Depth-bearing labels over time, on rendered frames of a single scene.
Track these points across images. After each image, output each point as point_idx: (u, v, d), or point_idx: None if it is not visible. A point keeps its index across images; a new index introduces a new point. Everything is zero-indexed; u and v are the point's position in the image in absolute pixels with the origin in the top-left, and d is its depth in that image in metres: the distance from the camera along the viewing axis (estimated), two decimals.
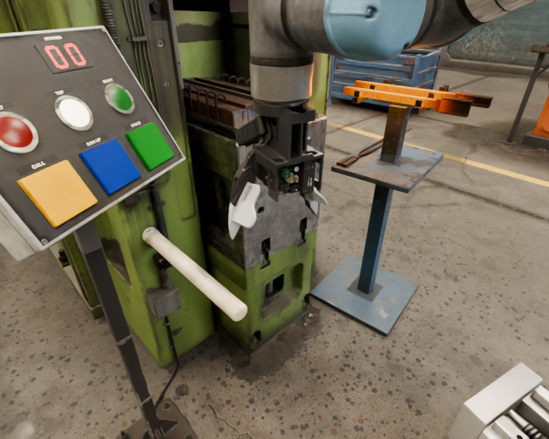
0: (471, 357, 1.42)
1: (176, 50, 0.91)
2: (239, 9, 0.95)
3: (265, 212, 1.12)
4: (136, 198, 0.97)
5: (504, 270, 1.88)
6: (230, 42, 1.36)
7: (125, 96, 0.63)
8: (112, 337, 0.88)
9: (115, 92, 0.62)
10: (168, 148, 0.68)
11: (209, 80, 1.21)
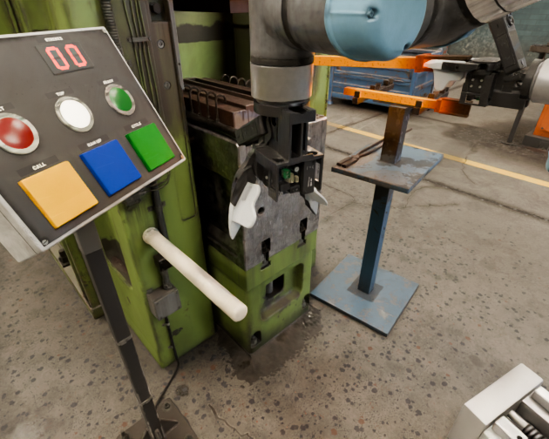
0: (471, 357, 1.42)
1: (176, 50, 0.91)
2: (240, 10, 0.95)
3: (265, 212, 1.12)
4: (136, 199, 0.97)
5: (504, 270, 1.88)
6: (230, 42, 1.36)
7: (125, 97, 0.63)
8: (112, 338, 0.88)
9: (116, 93, 0.62)
10: (168, 149, 0.68)
11: (209, 81, 1.21)
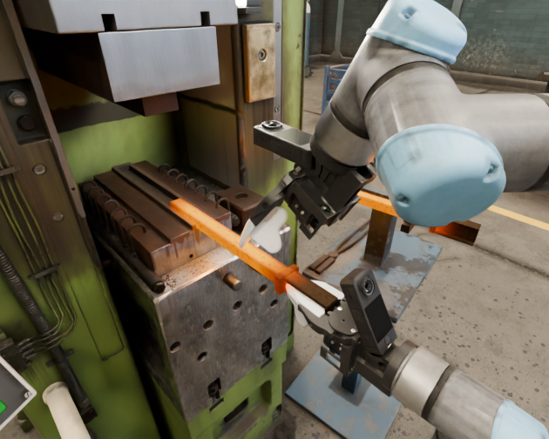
0: None
1: (66, 174, 0.65)
2: (159, 110, 0.69)
3: (208, 356, 0.86)
4: (20, 367, 0.70)
5: (512, 355, 1.62)
6: (178, 112, 1.10)
7: None
8: None
9: None
10: None
11: (143, 174, 0.95)
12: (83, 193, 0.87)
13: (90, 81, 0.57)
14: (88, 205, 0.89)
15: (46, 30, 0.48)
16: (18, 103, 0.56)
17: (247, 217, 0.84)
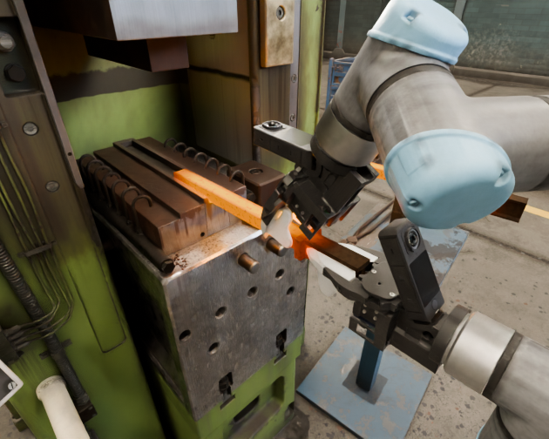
0: None
1: (61, 136, 0.57)
2: (168, 65, 0.61)
3: (220, 347, 0.77)
4: (10, 358, 0.62)
5: None
6: (185, 86, 1.02)
7: None
8: None
9: None
10: None
11: (147, 149, 0.87)
12: (81, 168, 0.79)
13: (89, 22, 0.49)
14: (87, 182, 0.81)
15: None
16: (4, 45, 0.48)
17: (263, 193, 0.76)
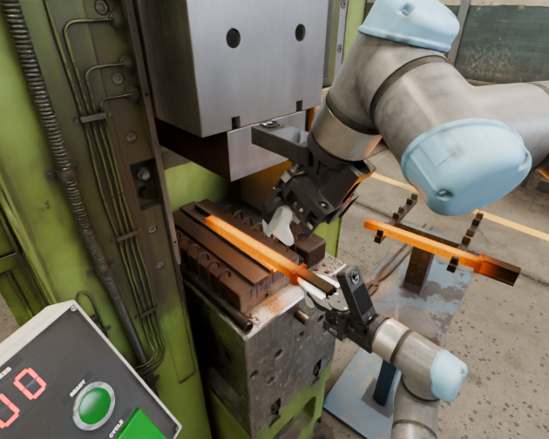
0: None
1: (171, 231, 0.76)
2: None
3: (275, 380, 0.97)
4: None
5: (531, 368, 1.73)
6: None
7: (102, 396, 0.48)
8: None
9: (88, 401, 0.46)
10: (159, 435, 0.53)
11: (210, 214, 1.06)
12: None
13: (203, 159, 0.68)
14: None
15: (185, 130, 0.59)
16: (145, 178, 0.67)
17: (309, 257, 0.95)
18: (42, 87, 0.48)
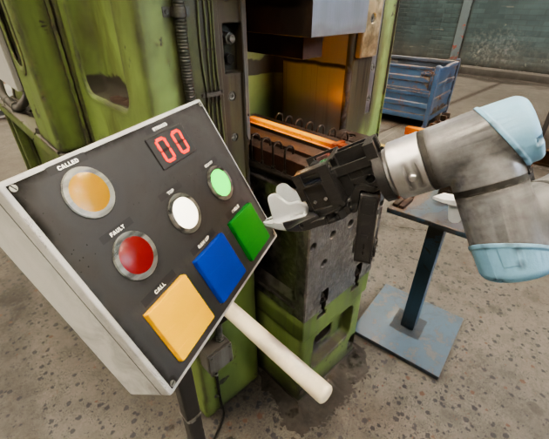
0: (530, 404, 1.36)
1: (247, 101, 0.84)
2: (311, 55, 0.88)
3: (327, 264, 1.05)
4: None
5: None
6: (279, 75, 1.30)
7: (225, 178, 0.56)
8: (181, 415, 0.81)
9: (217, 177, 0.55)
10: (265, 230, 0.61)
11: None
12: None
13: (282, 25, 0.77)
14: None
15: None
16: (231, 40, 0.76)
17: None
18: None
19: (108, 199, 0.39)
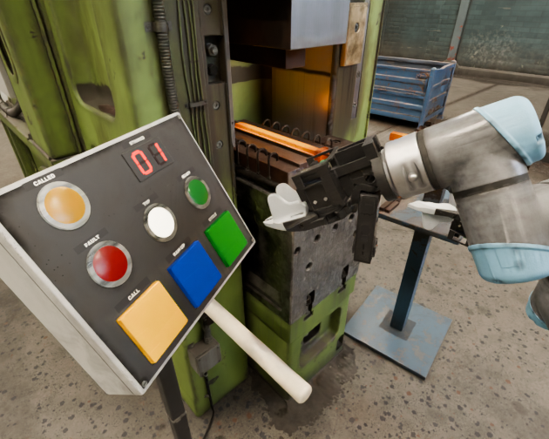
0: (514, 404, 1.38)
1: (230, 111, 0.87)
2: (294, 64, 0.91)
3: (312, 267, 1.08)
4: None
5: None
6: (267, 81, 1.32)
7: (202, 188, 0.59)
8: (166, 414, 0.84)
9: (194, 186, 0.58)
10: (242, 236, 0.64)
11: None
12: None
13: (264, 37, 0.79)
14: None
15: None
16: (214, 52, 0.79)
17: None
18: None
19: (83, 211, 0.41)
